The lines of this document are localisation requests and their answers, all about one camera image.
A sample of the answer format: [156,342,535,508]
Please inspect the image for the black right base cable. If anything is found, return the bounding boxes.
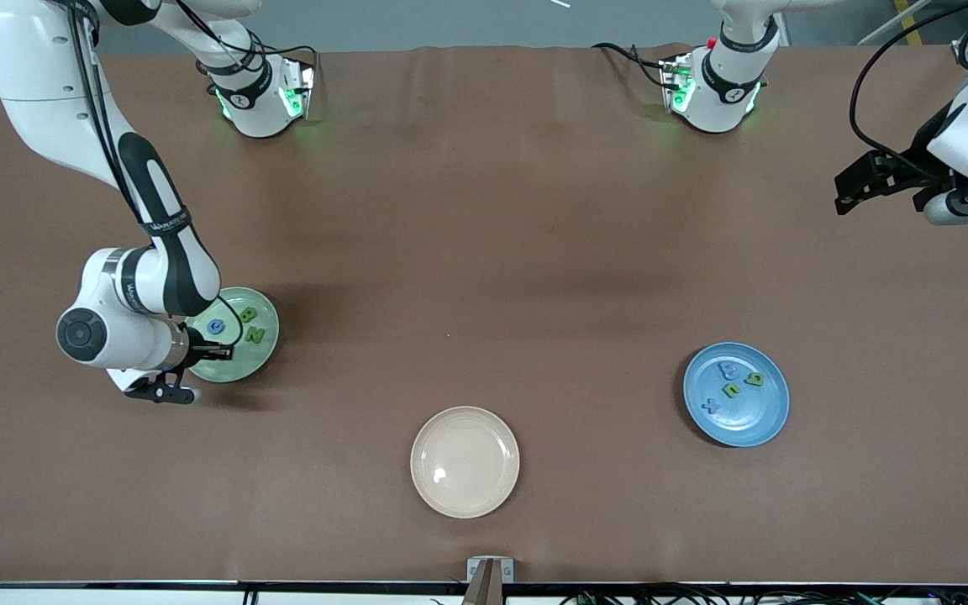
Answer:
[194,0,318,95]

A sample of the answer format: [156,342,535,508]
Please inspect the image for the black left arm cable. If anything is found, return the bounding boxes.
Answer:
[850,0,968,182]

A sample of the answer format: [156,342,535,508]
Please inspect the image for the beige plate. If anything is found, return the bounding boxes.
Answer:
[410,406,521,519]

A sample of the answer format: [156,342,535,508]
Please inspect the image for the brown table cover mat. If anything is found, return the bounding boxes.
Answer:
[0,44,968,585]

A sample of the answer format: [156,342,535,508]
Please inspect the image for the black base cable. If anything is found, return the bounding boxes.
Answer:
[592,40,674,89]
[194,0,318,95]

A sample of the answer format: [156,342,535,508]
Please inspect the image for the blue plate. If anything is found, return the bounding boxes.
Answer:
[683,341,791,448]

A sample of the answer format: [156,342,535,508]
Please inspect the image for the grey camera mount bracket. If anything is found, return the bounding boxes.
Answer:
[466,556,515,605]

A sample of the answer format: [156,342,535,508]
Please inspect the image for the black left base cable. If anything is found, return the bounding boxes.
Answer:
[592,40,674,89]

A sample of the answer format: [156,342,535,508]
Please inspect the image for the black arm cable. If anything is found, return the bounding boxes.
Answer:
[68,0,243,347]
[850,0,968,182]

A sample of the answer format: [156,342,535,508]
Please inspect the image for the tan camera mount pole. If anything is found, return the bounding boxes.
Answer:
[460,561,506,605]

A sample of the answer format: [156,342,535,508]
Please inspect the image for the light green plate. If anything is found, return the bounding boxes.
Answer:
[186,287,281,384]

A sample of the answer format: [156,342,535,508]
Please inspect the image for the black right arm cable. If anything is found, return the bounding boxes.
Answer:
[68,0,243,347]

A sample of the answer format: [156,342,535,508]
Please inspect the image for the black cable bundle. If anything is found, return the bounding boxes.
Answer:
[560,588,968,605]

